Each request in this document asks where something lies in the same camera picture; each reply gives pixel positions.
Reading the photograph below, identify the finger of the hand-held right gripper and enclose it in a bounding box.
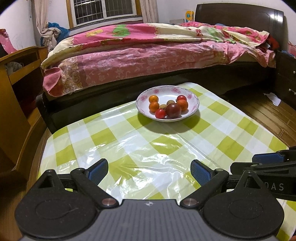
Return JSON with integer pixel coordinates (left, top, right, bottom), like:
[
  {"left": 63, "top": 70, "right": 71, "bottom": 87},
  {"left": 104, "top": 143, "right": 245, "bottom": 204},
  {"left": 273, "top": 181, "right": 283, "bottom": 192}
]
[
  {"left": 252, "top": 146, "right": 296, "bottom": 164},
  {"left": 231, "top": 161, "right": 296, "bottom": 176}
]

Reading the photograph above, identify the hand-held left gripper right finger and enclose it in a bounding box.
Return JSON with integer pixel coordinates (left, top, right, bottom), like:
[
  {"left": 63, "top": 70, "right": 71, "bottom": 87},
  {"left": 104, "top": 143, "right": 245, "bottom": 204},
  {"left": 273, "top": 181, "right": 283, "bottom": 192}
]
[{"left": 181, "top": 159, "right": 262, "bottom": 208}]

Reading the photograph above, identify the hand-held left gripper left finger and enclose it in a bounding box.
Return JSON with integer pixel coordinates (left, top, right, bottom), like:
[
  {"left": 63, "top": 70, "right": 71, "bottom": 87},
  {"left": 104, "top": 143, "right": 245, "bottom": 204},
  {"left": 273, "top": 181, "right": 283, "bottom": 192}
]
[{"left": 38, "top": 159, "right": 118, "bottom": 208}]

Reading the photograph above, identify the white floral plate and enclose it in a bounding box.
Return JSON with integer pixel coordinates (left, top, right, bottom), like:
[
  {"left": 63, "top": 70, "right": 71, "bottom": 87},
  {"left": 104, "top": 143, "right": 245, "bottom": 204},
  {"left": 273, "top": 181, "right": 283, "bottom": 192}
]
[{"left": 136, "top": 85, "right": 200, "bottom": 122}]

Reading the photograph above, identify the green checked tablecloth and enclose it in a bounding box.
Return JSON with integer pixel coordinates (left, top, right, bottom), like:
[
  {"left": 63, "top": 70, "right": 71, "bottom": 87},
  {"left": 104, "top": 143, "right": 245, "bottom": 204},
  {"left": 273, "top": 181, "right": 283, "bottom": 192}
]
[{"left": 37, "top": 82, "right": 296, "bottom": 241}]

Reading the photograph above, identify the white paper scrap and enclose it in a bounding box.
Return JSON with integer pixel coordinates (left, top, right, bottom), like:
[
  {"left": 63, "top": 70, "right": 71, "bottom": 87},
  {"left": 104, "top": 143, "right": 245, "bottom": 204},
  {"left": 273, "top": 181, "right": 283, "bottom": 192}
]
[{"left": 264, "top": 93, "right": 282, "bottom": 106}]

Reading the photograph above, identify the dark purple tomato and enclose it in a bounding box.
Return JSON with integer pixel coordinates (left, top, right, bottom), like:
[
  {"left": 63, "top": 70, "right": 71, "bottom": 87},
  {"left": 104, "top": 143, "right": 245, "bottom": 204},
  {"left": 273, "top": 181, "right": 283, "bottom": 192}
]
[{"left": 166, "top": 103, "right": 182, "bottom": 118}]

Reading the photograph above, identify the dark wooden nightstand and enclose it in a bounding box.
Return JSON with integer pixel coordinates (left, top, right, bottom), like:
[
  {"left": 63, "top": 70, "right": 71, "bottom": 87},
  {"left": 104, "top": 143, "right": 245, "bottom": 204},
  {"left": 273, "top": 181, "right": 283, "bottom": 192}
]
[{"left": 275, "top": 50, "right": 296, "bottom": 108}]

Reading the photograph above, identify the wooden cabinet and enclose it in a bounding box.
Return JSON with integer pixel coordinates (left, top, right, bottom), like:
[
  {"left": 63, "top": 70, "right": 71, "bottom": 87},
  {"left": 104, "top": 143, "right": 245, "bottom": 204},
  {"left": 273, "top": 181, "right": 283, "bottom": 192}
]
[{"left": 0, "top": 46, "right": 50, "bottom": 183}]

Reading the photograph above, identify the red cloth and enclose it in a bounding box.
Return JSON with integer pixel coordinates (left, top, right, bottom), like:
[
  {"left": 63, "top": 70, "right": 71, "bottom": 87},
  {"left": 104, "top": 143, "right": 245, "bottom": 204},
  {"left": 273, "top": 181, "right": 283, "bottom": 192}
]
[{"left": 257, "top": 35, "right": 281, "bottom": 53}]

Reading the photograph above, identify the pink floral bed sheet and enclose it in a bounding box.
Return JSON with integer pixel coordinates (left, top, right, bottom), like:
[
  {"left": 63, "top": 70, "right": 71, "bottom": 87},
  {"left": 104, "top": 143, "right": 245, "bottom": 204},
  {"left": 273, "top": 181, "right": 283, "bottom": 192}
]
[{"left": 43, "top": 38, "right": 277, "bottom": 97}]

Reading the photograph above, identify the grey cloth bundle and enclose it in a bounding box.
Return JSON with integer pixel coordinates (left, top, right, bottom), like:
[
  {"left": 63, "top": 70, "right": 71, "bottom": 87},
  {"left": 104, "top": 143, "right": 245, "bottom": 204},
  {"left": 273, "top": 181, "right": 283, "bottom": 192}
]
[{"left": 6, "top": 62, "right": 23, "bottom": 76}]

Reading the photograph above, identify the pink cream cartoon quilt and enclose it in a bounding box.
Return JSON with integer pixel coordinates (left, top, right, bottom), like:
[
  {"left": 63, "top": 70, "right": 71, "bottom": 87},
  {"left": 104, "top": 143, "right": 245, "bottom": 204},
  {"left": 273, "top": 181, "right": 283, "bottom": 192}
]
[{"left": 41, "top": 21, "right": 270, "bottom": 69}]

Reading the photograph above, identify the blue cloth pile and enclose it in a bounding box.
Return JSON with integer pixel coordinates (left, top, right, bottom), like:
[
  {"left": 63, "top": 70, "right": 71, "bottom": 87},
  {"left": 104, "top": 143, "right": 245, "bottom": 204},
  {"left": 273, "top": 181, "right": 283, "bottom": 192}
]
[{"left": 47, "top": 22, "right": 70, "bottom": 47}]

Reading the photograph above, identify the dark wooden headboard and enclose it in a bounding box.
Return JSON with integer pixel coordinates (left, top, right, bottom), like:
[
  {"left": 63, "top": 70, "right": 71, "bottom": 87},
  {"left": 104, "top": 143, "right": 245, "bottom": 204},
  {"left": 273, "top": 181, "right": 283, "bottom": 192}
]
[{"left": 195, "top": 3, "right": 284, "bottom": 50}]

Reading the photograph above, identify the pink cloth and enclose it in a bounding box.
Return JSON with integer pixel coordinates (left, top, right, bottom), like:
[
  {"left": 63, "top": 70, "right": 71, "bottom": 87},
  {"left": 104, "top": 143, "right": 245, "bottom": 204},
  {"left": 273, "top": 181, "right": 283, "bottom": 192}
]
[{"left": 0, "top": 28, "right": 24, "bottom": 55}]

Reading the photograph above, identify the barred window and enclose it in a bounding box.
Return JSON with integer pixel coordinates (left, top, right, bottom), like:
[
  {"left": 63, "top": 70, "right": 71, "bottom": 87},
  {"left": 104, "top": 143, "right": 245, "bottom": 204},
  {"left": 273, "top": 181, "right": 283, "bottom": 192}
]
[{"left": 66, "top": 0, "right": 142, "bottom": 29}]

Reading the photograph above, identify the beige curtain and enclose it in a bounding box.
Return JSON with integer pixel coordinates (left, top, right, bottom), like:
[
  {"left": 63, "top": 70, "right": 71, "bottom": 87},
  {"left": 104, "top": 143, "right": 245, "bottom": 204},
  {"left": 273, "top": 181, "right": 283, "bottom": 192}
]
[
  {"left": 35, "top": 0, "right": 58, "bottom": 47},
  {"left": 140, "top": 0, "right": 159, "bottom": 24}
]

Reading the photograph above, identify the dark bed frame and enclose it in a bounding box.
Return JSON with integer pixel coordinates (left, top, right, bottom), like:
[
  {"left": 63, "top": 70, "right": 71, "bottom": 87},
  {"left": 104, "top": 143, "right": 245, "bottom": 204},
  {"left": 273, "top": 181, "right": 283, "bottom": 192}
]
[{"left": 36, "top": 67, "right": 278, "bottom": 133}]

